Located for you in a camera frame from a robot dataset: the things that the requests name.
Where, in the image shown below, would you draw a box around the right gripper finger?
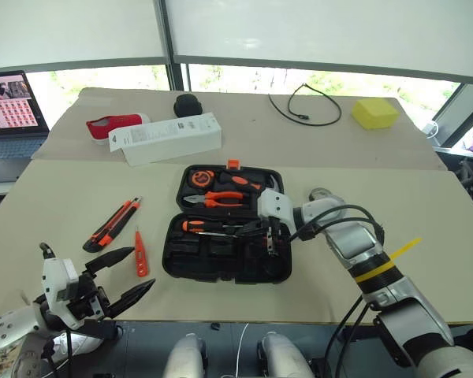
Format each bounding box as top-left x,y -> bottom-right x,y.
262,254 -> 288,279
236,219 -> 268,238

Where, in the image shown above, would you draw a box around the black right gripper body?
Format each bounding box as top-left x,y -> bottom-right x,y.
261,215 -> 292,258

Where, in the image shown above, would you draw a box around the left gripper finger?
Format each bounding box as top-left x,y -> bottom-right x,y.
84,246 -> 136,279
108,278 -> 157,320

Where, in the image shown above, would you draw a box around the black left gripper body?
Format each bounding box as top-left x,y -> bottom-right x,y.
65,270 -> 114,324

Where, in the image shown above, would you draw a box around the black plastic tool case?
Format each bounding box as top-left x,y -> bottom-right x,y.
162,158 -> 293,286

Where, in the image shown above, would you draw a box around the orange black utility knife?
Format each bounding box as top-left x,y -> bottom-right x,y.
82,195 -> 143,254

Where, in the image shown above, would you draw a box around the orange voltage tester pen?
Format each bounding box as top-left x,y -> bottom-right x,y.
134,225 -> 151,279

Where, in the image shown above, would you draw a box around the white sneaker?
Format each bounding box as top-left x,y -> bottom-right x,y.
47,332 -> 104,358

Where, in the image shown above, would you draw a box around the orange black tape measure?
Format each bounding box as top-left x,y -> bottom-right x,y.
190,169 -> 215,187

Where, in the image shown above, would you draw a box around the silver rounded robot leg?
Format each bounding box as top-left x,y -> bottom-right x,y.
162,333 -> 208,378
256,331 -> 315,378

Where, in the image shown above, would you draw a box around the yellow zip tie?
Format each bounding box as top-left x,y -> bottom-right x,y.
354,236 -> 423,283

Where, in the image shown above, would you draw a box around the long white cardboard box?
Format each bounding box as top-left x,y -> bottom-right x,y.
107,111 -> 223,168

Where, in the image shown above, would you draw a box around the red white shoe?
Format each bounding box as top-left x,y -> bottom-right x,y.
85,112 -> 151,146

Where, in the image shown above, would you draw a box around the black round object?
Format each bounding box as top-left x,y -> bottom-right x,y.
173,93 -> 203,117

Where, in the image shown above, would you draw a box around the yellow sponge block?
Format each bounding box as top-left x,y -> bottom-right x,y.
351,98 -> 400,132

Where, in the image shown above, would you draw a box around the open laptop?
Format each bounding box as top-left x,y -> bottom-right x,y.
0,70 -> 50,163

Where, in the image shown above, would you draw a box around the white roller blind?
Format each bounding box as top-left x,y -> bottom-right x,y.
166,0 -> 473,82
0,0 -> 169,71

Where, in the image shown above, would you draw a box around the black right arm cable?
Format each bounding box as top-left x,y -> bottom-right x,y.
289,203 -> 386,378

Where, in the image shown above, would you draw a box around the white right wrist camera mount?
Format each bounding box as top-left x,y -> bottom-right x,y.
255,187 -> 297,230

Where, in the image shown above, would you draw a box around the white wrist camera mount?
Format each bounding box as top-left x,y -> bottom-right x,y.
39,258 -> 83,331
255,187 -> 297,230

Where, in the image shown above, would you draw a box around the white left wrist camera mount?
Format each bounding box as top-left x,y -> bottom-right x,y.
39,258 -> 83,331

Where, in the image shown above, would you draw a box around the orange handled pliers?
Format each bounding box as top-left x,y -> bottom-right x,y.
182,190 -> 246,209

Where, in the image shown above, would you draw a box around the hammer with orange black handle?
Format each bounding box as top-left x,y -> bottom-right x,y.
219,172 -> 284,195

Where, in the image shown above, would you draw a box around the orange black handled screwdriver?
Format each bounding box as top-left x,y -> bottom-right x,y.
181,219 -> 242,238

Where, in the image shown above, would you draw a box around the thin white cable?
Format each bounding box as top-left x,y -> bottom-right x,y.
235,322 -> 250,378

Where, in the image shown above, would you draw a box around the thin black loose cable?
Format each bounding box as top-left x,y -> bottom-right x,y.
268,82 -> 343,128

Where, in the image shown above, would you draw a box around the dark window frame post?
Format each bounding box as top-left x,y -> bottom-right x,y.
155,0 -> 191,92

